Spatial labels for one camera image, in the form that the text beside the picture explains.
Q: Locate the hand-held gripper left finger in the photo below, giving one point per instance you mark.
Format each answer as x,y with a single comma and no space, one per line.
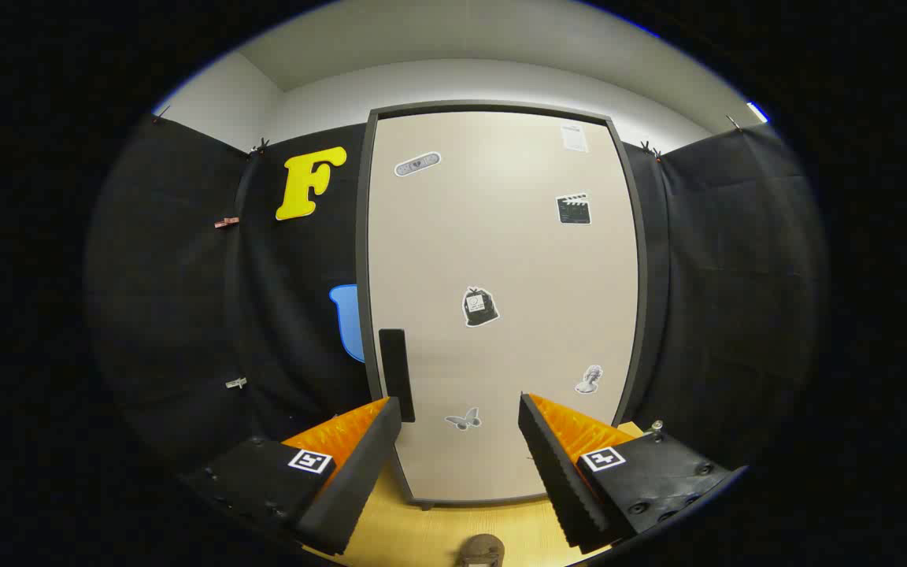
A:
359,480

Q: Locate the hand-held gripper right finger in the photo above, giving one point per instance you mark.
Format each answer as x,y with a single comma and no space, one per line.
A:
560,480

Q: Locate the brown fuzzy shoe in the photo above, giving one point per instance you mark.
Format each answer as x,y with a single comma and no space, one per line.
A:
481,550

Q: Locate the beige shoe cabinet door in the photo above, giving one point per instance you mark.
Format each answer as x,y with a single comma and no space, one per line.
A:
501,252

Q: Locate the grey shoe cabinet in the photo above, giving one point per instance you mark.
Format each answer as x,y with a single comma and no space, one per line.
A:
360,236

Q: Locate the silver clip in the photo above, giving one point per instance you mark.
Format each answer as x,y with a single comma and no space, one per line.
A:
236,383

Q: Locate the black backdrop cloth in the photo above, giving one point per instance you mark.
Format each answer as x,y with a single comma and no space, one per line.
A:
186,315

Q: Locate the red clip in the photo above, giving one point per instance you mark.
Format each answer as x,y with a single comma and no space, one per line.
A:
227,222

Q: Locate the white ceiling light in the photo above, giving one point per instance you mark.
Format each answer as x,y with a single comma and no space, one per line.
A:
757,112

